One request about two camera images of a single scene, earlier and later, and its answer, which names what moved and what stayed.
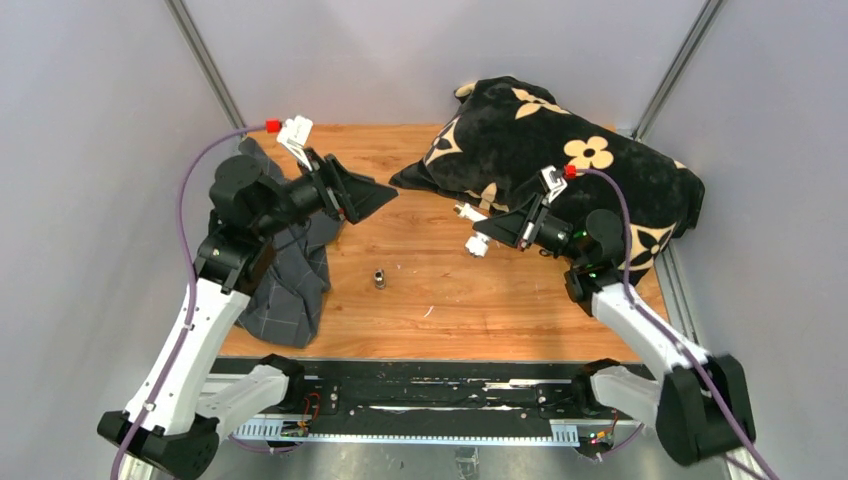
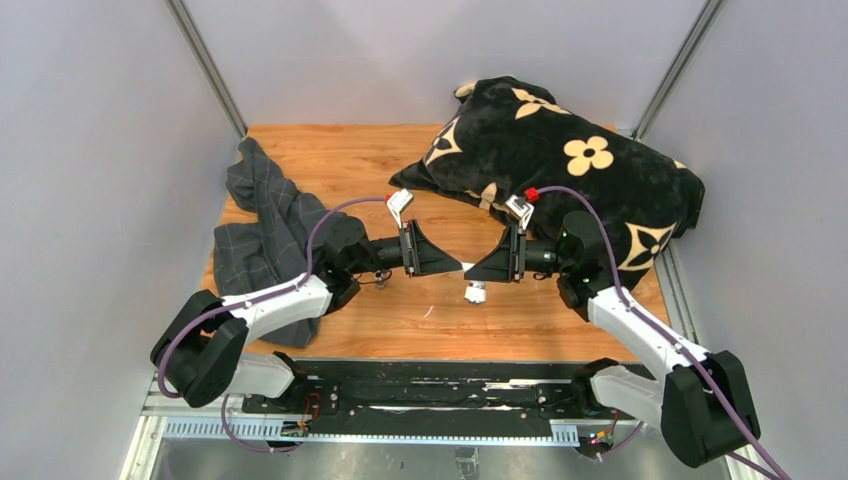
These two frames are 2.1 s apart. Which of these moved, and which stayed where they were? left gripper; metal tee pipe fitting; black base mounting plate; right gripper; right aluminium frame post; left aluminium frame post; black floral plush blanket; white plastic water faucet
Moved: left gripper; right gripper; white plastic water faucet
Stayed: left aluminium frame post; right aluminium frame post; metal tee pipe fitting; black floral plush blanket; black base mounting plate
